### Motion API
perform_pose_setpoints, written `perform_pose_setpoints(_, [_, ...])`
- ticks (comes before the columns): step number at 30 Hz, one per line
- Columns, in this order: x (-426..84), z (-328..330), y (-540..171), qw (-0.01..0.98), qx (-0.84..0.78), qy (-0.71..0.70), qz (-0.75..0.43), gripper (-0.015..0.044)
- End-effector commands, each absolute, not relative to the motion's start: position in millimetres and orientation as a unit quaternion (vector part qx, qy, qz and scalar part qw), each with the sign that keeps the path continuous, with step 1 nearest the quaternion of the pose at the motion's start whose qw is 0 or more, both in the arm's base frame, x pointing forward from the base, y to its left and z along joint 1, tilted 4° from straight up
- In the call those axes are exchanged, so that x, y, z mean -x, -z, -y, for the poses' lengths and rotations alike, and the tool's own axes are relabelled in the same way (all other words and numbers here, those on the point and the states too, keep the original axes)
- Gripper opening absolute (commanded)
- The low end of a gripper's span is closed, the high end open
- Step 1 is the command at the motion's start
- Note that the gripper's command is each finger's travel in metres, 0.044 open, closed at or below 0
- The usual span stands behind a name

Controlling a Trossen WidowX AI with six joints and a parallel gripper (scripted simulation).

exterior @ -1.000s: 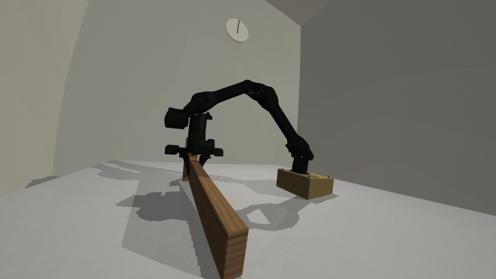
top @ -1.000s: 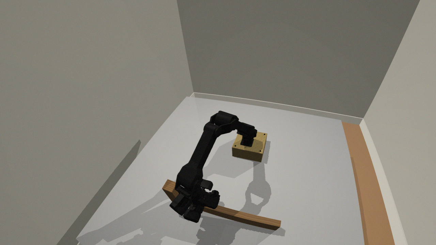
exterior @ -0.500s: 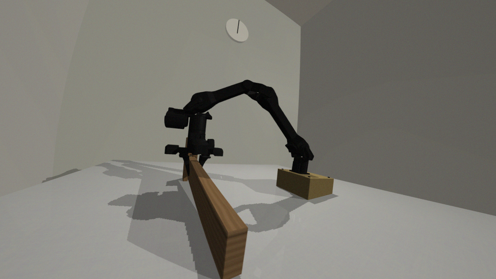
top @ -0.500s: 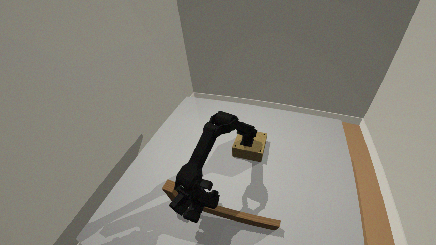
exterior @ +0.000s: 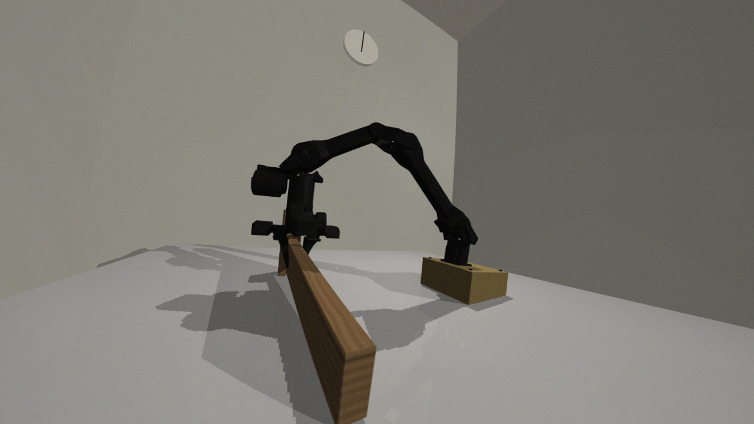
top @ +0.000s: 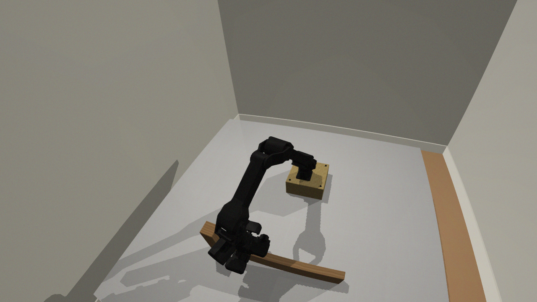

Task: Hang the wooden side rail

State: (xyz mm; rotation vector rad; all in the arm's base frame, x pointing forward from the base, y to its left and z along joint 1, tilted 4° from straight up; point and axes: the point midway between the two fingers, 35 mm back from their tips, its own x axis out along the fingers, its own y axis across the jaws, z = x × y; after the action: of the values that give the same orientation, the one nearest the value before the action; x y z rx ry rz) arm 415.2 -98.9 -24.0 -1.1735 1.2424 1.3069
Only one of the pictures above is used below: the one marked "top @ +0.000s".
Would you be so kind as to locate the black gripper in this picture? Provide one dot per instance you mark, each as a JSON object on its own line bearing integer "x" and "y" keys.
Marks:
{"x": 237, "y": 263}

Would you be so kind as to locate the brown wooden post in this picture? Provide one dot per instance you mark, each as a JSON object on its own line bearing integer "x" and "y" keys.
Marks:
{"x": 208, "y": 234}

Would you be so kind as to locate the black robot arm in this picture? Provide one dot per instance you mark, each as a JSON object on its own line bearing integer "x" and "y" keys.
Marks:
{"x": 234, "y": 215}

